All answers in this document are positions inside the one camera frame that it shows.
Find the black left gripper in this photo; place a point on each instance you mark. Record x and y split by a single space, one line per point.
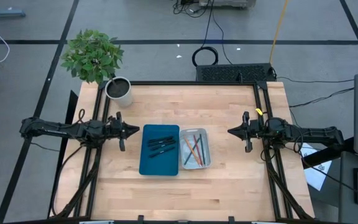
115 127

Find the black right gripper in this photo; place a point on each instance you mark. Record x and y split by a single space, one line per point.
255 129

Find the dark pencil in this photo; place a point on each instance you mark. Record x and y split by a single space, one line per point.
202 144

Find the red pencil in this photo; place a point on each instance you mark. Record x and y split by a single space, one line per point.
198 150

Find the orange pencil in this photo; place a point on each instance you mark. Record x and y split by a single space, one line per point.
192 151

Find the grey pencil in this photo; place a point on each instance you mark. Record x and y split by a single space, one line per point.
187 158

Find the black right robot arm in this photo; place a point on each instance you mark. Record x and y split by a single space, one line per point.
309 135

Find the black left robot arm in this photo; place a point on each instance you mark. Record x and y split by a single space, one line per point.
61 130

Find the yellow tag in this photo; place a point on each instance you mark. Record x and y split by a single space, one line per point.
258 111

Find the blue plastic bin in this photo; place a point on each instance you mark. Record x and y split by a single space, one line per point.
159 165

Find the black perforated computer case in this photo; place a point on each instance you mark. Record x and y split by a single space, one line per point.
235 73

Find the green plant in white pot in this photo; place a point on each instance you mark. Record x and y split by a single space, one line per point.
92 56

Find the black clamp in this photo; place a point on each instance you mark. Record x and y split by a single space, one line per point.
140 219
231 220

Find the white paper sheet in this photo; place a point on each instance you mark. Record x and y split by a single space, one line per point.
317 179

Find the black desk bar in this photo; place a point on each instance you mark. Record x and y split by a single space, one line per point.
328 153

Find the grey desk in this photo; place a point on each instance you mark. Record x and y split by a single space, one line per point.
346 193

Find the grey device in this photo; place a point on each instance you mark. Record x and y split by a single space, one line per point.
225 3

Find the grey desk foot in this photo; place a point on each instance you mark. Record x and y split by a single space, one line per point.
5 13

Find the black metal table frame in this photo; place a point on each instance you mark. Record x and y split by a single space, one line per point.
179 83

